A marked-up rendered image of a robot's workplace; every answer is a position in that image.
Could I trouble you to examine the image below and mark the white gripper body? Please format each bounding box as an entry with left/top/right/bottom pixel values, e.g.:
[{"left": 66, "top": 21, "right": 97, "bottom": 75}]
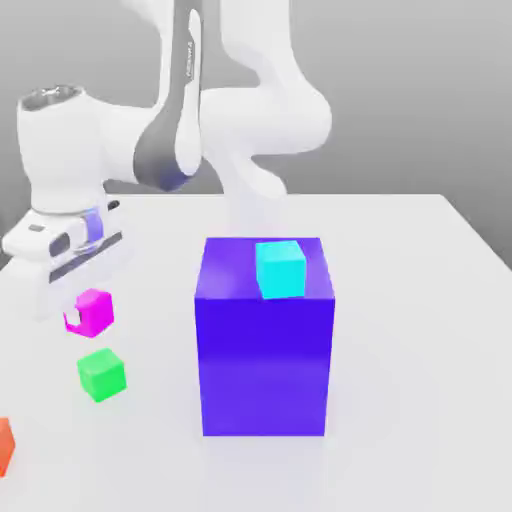
[{"left": 33, "top": 230, "right": 125, "bottom": 322}]

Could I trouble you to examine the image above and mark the small magenta cube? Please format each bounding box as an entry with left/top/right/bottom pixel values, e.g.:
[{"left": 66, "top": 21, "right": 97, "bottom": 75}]
[{"left": 62, "top": 287, "right": 116, "bottom": 340}]

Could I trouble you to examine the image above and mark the small green cube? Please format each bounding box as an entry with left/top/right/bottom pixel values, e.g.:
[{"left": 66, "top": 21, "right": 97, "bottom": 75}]
[{"left": 76, "top": 347, "right": 129, "bottom": 404}]

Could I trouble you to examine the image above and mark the small orange cube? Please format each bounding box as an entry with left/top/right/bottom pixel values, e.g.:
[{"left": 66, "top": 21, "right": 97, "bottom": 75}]
[{"left": 0, "top": 416, "right": 17, "bottom": 478}]

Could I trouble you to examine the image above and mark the small cyan cube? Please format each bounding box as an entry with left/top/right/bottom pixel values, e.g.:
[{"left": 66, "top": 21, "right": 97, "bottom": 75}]
[{"left": 254, "top": 239, "right": 308, "bottom": 301}]

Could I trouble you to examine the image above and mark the large blue box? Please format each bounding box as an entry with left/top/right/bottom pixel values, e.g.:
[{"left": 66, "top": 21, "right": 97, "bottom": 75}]
[{"left": 193, "top": 236, "right": 336, "bottom": 438}]

